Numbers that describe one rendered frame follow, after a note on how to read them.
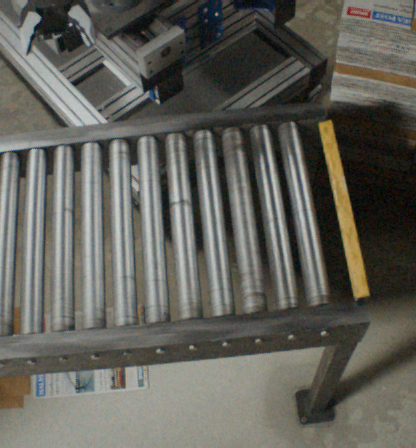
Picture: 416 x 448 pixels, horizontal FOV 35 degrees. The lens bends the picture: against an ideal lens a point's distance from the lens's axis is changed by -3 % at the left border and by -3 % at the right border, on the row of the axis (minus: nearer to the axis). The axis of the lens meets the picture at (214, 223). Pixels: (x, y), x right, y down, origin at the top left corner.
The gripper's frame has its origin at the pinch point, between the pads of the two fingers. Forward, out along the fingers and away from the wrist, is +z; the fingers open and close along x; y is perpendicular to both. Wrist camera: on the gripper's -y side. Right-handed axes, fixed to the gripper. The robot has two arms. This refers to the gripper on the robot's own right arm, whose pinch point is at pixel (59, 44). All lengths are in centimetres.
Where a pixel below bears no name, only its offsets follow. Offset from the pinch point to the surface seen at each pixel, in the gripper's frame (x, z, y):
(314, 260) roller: -44, 31, 38
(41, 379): 21, 15, 127
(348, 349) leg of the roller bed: -50, 46, 53
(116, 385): -2, 22, 124
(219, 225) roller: -27, 18, 40
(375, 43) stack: -81, -26, 38
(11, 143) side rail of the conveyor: 14, -16, 46
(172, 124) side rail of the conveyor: -23.6, -10.4, 40.8
